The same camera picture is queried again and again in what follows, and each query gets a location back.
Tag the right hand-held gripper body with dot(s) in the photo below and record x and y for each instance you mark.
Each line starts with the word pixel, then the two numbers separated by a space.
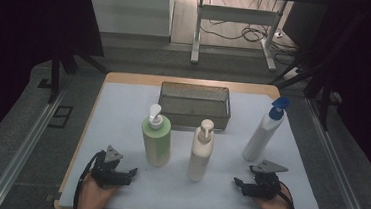
pixel 264 187

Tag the green pump bottle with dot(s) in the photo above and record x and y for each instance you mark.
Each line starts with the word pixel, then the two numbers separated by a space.
pixel 157 142

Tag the white cabinet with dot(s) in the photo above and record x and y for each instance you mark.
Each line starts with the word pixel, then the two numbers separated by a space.
pixel 130 10

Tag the black metal stand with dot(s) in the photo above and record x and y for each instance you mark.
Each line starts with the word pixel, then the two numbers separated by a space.
pixel 55 74
pixel 324 95

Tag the dark curtain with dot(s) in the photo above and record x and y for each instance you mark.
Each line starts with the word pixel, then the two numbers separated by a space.
pixel 370 65
pixel 18 37

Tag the cream pump bottle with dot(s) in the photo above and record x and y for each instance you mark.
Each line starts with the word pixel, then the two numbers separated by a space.
pixel 200 152

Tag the metal mesh basket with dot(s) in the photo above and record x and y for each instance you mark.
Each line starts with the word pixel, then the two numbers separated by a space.
pixel 194 98

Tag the white bottle with blue pump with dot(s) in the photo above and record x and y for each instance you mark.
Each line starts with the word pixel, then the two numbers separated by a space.
pixel 261 137

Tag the white floor plug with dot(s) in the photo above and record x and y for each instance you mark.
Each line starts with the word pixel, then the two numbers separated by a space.
pixel 278 34

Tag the aluminium floor rail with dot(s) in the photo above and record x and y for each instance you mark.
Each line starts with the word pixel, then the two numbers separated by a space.
pixel 22 152
pixel 339 170

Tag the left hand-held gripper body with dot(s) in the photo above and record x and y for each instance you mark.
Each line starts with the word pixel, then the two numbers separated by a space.
pixel 109 177

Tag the white metal desk frame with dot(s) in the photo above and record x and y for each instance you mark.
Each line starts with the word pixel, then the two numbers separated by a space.
pixel 237 14

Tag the person's left hand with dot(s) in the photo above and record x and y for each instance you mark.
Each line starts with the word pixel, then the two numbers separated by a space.
pixel 92 196

